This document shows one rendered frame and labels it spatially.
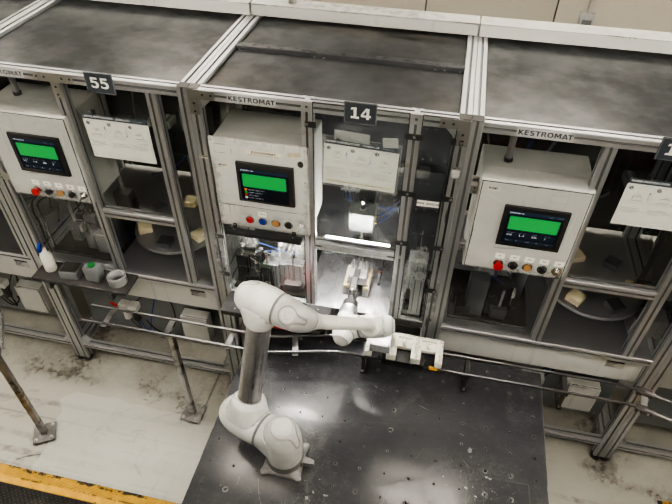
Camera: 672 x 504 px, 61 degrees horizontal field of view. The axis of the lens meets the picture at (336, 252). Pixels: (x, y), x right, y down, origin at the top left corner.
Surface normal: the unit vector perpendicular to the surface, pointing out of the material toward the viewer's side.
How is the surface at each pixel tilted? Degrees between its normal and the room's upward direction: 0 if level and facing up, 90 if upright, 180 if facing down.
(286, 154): 90
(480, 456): 0
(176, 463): 0
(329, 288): 0
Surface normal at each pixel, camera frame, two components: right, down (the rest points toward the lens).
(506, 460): 0.01, -0.74
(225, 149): -0.21, 0.66
